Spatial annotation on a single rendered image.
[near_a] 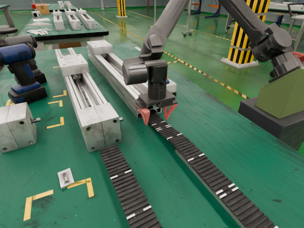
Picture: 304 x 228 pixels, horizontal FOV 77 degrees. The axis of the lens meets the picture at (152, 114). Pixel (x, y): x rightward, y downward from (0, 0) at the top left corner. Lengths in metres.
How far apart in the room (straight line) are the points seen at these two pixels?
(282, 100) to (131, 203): 0.61
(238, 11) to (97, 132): 0.66
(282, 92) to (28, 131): 0.82
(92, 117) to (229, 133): 0.43
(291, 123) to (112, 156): 0.62
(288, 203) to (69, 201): 0.48
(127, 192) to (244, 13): 0.72
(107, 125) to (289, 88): 0.59
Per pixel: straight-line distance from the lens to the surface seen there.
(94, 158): 0.56
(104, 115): 0.55
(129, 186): 0.44
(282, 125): 0.79
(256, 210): 0.46
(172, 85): 0.80
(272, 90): 0.81
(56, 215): 0.48
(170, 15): 0.67
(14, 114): 0.66
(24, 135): 0.65
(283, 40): 0.83
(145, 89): 0.73
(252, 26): 0.84
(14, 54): 0.86
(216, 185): 0.46
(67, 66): 0.88
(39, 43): 2.44
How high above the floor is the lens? 1.17
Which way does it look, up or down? 33 degrees down
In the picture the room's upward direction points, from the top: straight up
